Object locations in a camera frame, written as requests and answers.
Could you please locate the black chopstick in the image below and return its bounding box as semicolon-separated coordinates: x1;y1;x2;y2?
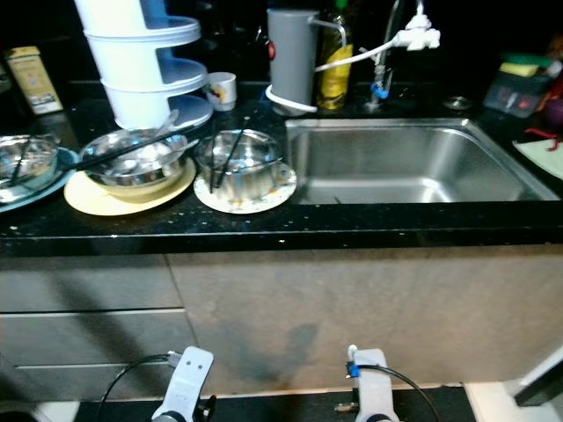
11;139;36;184
218;130;245;189
211;130;240;193
72;132;190;172

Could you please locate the black floor mat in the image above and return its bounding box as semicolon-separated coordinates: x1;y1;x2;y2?
0;387;476;422

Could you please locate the grey drawer front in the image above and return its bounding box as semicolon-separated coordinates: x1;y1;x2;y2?
0;255;181;315
0;308;196;370
0;362;186;414

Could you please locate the floral patterned plate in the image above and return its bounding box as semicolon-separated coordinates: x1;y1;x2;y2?
194;163;298;215

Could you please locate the yellow plate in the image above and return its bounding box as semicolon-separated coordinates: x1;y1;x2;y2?
63;158;197;217

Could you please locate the round steel bowl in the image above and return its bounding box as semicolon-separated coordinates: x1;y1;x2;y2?
82;128;192;190

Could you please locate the stainless steel sink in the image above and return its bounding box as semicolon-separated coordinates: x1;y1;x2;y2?
283;117;559;206

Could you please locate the steel spoon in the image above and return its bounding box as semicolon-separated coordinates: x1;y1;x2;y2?
172;138;201;159
151;110;181;146

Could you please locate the blue plate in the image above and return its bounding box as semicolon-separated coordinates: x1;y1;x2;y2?
0;148;82;214

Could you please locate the light green cloth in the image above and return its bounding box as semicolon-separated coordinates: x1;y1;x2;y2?
512;139;563;182

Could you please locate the white printed cup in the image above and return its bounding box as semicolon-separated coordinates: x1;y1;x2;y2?
208;71;238;112

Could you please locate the chrome faucet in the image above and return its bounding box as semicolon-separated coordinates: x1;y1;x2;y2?
368;0;419;111

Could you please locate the yellow oil bottle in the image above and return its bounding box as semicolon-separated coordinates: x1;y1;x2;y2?
315;4;354;112

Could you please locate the clear plastic sponge container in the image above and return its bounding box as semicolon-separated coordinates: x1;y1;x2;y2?
484;63;555;119

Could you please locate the yellow tea box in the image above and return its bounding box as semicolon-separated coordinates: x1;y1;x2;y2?
5;46;65;115

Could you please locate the white faucet diverter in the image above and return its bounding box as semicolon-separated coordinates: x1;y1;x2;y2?
396;12;442;52

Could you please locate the green yellow sponge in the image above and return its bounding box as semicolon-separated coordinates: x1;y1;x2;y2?
500;51;563;80

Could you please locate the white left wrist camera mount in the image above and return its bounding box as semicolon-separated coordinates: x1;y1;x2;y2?
151;346;216;422

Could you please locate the red handled tool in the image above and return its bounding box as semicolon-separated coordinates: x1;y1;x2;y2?
524;126;563;152

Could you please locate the white water hose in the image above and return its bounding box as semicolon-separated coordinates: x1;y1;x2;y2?
264;16;416;115

